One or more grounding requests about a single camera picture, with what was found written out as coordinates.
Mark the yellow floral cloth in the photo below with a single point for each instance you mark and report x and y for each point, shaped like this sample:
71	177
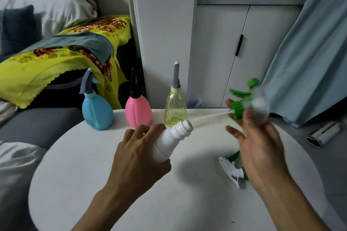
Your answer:
32	76

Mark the grey seat cushion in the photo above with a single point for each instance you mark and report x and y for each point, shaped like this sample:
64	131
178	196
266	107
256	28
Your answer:
38	125

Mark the clear green spray head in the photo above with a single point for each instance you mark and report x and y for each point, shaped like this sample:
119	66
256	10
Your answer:
259	102

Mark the pink plastic bottle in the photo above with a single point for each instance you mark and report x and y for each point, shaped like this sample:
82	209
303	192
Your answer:
138	113

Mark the white pillow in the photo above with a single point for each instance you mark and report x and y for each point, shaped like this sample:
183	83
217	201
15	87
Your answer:
65	13

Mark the yellow translucent bottle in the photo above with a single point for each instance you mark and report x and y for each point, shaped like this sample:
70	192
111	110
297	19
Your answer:
175	109

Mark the grey yellow spray head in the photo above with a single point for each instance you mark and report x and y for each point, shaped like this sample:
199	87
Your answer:
176	76

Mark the person's right forearm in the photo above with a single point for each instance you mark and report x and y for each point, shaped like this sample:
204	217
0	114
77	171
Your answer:
292	209

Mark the light blue curtain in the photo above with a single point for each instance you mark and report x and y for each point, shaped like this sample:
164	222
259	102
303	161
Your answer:
309	57

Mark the dark blue pillow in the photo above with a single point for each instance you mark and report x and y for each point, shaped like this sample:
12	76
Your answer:
15	30

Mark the grey-teal towel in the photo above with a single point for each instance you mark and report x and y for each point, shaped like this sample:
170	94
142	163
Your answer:
89	44

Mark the white grey lint roller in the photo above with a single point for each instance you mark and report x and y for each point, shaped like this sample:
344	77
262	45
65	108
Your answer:
324	134

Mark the grey blue spray head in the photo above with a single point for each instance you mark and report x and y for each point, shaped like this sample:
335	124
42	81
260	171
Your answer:
87	82

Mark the black spray head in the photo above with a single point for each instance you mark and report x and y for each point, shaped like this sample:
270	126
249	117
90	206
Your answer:
134	87

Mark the person's right hand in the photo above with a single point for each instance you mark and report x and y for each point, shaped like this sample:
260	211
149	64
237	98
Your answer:
263	155

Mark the person's left forearm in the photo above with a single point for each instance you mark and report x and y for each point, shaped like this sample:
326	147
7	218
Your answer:
105	212

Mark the white plastic bottle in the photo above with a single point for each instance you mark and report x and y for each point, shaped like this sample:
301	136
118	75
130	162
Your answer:
170	138

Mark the white green spray head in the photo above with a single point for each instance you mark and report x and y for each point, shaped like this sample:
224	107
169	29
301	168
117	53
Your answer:
230	168

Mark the person's left hand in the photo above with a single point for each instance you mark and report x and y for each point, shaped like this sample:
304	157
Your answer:
132	163

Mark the blue plastic bottle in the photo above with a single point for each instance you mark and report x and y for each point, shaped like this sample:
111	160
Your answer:
97	113

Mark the white wardrobe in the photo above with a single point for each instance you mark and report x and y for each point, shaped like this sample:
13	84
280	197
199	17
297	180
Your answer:
162	36

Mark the white bed sheet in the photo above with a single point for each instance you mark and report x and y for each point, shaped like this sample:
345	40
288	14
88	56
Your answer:
13	179

